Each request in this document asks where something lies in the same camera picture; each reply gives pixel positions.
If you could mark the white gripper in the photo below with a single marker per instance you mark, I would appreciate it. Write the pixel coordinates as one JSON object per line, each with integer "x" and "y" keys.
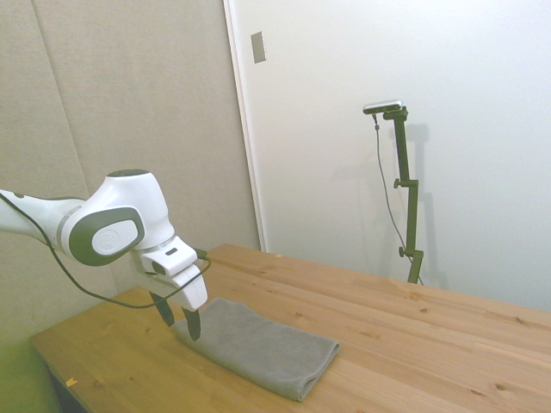
{"x": 189, "y": 290}

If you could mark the grey towel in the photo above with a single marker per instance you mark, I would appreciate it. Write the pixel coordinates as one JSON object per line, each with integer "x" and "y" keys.
{"x": 258, "y": 348}

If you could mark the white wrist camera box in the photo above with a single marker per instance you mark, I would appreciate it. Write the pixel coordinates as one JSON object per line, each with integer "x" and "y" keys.
{"x": 170, "y": 258}

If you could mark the white door frame trim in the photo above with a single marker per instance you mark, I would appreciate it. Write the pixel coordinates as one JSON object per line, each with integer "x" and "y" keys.
{"x": 247, "y": 129}

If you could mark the dark green camera stand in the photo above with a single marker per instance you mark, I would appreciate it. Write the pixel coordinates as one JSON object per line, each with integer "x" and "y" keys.
{"x": 408, "y": 193}

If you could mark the grey wall plate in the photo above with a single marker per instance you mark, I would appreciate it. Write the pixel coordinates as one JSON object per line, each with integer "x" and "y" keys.
{"x": 258, "y": 47}

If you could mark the silver exterior camera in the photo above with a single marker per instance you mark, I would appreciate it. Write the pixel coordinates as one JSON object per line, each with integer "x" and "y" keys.
{"x": 383, "y": 106}

